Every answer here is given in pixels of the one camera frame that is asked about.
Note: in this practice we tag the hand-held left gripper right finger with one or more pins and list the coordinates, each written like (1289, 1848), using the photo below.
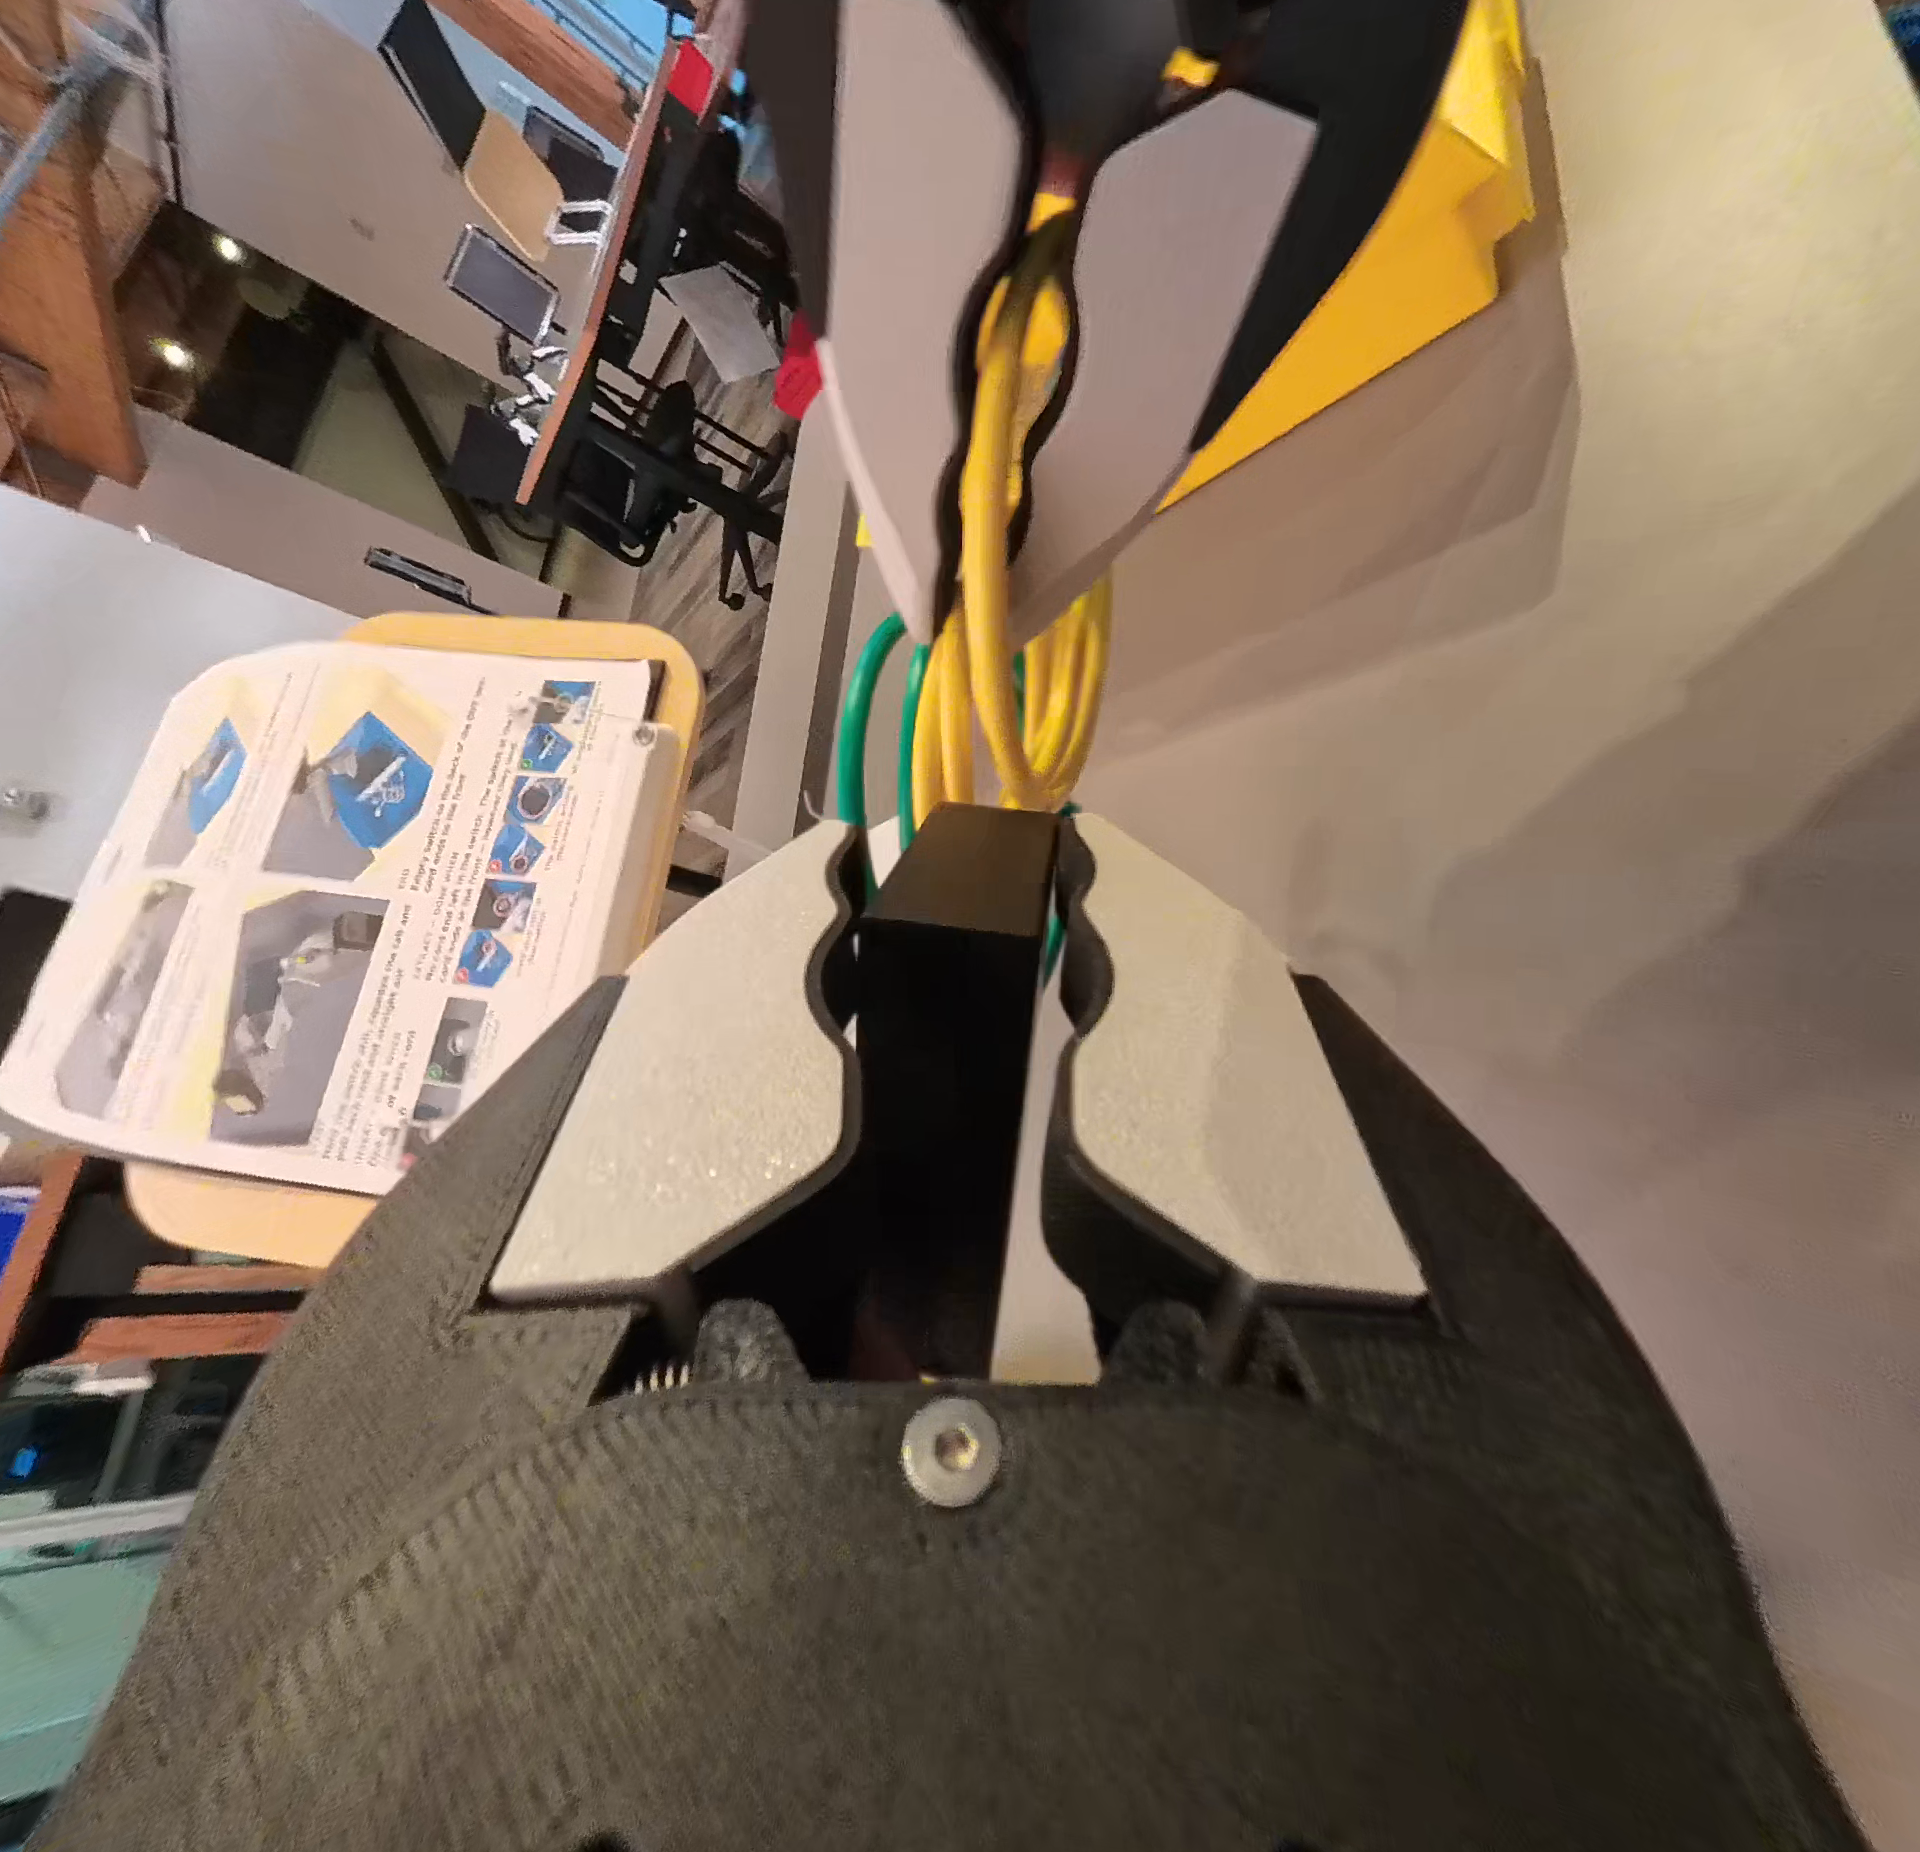
(1230, 1117)

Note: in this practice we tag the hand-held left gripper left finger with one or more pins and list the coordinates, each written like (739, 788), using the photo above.
(706, 1104)

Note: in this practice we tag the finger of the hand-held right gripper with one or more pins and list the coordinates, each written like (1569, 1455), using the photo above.
(900, 232)
(1171, 308)

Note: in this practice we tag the black ethernet port block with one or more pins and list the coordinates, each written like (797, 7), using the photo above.
(945, 1104)

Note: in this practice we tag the yellow plastic bin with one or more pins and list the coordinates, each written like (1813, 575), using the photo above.
(1440, 232)

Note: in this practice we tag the red plastic item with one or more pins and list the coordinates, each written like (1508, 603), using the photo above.
(802, 367)
(691, 77)

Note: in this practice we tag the black office chair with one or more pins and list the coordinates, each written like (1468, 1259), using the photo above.
(675, 426)

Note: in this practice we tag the wooden desk with black legs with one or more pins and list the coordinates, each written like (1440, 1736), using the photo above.
(599, 292)

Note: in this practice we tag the small grey tablet screen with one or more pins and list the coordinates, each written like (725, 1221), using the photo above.
(504, 280)

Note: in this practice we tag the printed instruction sheet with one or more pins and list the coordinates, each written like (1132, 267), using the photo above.
(301, 907)

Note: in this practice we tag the pale wooden board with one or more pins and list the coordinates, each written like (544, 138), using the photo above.
(254, 1223)

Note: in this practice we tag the black monitor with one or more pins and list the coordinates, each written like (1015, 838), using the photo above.
(434, 82)

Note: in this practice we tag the black phone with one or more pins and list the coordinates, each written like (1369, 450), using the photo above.
(420, 578)

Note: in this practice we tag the brown wooden shelf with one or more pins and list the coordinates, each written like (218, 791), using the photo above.
(151, 1334)

